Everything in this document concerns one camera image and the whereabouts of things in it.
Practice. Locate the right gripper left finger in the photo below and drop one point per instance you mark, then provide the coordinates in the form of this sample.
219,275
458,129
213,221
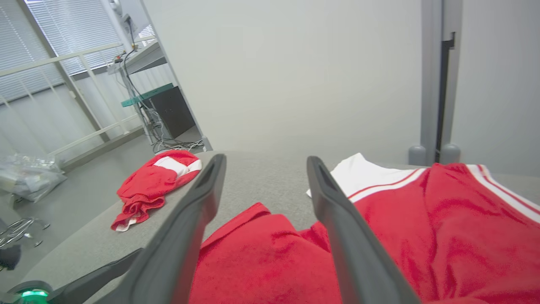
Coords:
168,261

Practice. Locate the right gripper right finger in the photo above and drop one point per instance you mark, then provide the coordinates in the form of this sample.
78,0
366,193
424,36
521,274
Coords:
363,270

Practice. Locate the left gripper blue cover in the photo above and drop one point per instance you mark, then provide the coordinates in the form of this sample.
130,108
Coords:
31,295

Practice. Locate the red Bulls shorts white stripe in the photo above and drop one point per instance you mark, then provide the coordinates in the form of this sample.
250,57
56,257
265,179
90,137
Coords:
145,185

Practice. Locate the red Bulls basketball jersey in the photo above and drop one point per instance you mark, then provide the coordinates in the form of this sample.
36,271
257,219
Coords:
443,236

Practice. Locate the black floor object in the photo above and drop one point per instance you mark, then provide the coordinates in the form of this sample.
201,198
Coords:
9,256

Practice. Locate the metal chair base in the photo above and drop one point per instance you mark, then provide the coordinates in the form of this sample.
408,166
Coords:
21,223

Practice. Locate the grey fabric covered table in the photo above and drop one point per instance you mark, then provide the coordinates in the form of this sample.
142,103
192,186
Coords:
261,181

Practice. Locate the clear plastic bag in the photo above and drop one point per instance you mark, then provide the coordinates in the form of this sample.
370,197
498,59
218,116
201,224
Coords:
29,177

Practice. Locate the black cabinet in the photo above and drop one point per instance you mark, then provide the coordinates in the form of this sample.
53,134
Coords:
173,112

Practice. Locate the green shelf board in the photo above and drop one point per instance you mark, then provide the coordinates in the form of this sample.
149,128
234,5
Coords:
145,96

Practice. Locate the white metal railing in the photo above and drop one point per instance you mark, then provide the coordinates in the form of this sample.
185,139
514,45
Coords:
93,95

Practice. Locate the grey desk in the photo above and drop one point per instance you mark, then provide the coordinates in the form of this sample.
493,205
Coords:
143,59

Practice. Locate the grey desk device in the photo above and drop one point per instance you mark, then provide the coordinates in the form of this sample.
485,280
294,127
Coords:
126,23

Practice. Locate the white window blinds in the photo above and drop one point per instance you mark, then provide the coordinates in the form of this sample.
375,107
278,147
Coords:
25,42

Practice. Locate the grey partition post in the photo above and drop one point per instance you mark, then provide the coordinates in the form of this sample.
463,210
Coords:
430,84

